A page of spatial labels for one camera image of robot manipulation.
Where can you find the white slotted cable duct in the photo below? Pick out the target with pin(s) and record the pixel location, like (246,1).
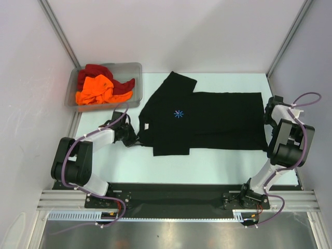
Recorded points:
(99,216)

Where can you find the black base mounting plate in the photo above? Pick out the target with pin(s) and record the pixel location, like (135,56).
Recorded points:
(175,201)

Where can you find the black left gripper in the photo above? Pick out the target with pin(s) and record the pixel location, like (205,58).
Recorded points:
(133,139)

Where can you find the orange t-shirt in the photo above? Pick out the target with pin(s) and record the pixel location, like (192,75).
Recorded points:
(102,90)

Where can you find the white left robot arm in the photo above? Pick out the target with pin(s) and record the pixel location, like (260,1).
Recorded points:
(73,162)

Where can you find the clear plastic bin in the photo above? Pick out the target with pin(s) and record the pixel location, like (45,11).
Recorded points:
(122,72)

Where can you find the black t-shirt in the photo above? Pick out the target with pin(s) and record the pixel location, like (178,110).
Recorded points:
(176,119)

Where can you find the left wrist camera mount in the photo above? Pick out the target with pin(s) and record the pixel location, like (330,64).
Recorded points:
(118,120)

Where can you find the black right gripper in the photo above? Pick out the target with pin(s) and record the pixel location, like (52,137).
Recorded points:
(268,111)

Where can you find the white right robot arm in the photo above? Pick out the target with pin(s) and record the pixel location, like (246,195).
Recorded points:
(288,149)

